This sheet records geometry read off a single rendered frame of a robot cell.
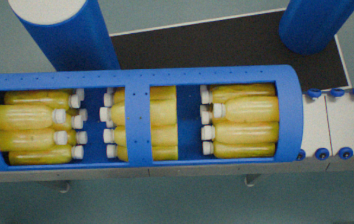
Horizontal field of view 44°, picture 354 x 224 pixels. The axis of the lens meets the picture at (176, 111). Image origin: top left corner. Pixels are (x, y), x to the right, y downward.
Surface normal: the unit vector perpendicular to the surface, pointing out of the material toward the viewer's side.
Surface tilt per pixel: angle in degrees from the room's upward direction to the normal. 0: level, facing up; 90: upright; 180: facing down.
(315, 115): 0
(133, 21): 0
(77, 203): 0
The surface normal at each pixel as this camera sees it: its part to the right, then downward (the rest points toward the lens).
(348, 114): 0.00, -0.27
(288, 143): 0.03, 0.57
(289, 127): 0.02, 0.23
